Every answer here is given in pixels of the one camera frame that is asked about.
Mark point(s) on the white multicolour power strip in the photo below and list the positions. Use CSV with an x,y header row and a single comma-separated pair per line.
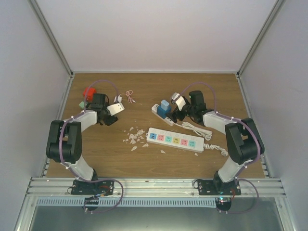
x,y
181,141

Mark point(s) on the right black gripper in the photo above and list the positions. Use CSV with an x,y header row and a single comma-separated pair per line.
x,y
172,115

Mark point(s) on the grey slotted cable duct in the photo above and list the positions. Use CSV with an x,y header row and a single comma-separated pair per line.
x,y
133,202

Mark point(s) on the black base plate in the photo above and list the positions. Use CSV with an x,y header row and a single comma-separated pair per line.
x,y
209,187
102,188

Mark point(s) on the white charger with pink cable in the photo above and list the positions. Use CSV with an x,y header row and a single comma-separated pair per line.
x,y
128,94

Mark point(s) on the small white power strip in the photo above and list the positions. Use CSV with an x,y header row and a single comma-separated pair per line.
x,y
206,134

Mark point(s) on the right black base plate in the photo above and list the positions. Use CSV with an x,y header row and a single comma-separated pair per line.
x,y
209,187

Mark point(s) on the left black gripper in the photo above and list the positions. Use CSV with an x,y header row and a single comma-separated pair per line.
x,y
110,121

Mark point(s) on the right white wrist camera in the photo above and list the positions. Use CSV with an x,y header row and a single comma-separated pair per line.
x,y
178,100

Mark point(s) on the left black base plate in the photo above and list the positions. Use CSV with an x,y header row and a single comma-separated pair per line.
x,y
102,188

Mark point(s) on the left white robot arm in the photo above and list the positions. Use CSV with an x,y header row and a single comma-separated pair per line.
x,y
64,143

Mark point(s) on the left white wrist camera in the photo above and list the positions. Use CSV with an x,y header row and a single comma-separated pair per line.
x,y
115,108

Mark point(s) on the red cube socket adapter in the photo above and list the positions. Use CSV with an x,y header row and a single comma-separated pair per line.
x,y
88,94

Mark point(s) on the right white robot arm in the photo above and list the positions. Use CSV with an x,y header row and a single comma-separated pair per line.
x,y
244,144

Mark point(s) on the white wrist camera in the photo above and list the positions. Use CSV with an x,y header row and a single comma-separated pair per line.
x,y
115,108
178,100

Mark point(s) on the pale blue charger plug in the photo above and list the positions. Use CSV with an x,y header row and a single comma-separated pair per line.
x,y
165,105

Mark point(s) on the blue cube adapter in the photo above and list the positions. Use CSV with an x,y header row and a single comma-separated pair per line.
x,y
163,112

